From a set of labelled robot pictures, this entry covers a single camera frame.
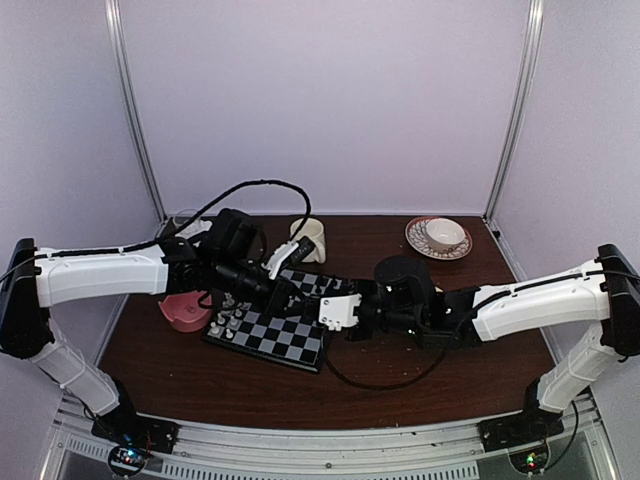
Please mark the white ceramic cup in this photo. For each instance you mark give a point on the white ceramic cup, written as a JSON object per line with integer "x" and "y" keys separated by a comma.
{"x": 444, "y": 234}

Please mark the aluminium frame post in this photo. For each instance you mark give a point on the aluminium frame post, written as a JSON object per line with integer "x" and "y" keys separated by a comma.
{"x": 117, "y": 38}
{"x": 527, "y": 68}

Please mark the black and white chessboard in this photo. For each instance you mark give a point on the black and white chessboard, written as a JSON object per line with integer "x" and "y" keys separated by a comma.
{"x": 295, "y": 341}

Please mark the aluminium front rail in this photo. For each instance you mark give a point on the aluminium front rail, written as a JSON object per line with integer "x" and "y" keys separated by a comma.
{"x": 450, "y": 450}

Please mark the floral patterned saucer plate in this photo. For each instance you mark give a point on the floral patterned saucer plate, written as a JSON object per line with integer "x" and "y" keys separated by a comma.
{"x": 416, "y": 237}

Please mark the aluminium frame post left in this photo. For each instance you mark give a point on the aluminium frame post left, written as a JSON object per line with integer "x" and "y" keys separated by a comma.
{"x": 117, "y": 38}

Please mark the white ribbed ceramic mug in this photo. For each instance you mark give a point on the white ribbed ceramic mug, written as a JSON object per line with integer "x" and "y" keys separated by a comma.
{"x": 314, "y": 230}

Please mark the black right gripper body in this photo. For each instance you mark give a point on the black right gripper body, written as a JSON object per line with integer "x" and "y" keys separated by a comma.
{"x": 362, "y": 285}

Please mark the pink bowl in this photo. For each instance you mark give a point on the pink bowl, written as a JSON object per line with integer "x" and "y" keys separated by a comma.
{"x": 184, "y": 313}

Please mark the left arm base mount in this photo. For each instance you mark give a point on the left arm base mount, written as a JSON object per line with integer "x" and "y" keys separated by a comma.
{"x": 132, "y": 453}

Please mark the aluminium frame post right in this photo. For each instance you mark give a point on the aluminium frame post right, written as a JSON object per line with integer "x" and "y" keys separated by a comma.
{"x": 527, "y": 68}

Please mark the clear glass cup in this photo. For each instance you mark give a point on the clear glass cup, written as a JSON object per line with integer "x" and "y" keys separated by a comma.
{"x": 183, "y": 217}

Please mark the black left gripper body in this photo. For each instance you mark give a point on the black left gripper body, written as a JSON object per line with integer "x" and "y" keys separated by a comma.
{"x": 283, "y": 287}

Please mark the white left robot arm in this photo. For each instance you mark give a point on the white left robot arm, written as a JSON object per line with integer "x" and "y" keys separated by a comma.
{"x": 199, "y": 256}

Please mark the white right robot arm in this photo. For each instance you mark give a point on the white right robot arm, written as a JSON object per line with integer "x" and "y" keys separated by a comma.
{"x": 603, "y": 291}

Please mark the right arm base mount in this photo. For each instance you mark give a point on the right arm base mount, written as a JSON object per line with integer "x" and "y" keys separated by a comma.
{"x": 525, "y": 436}

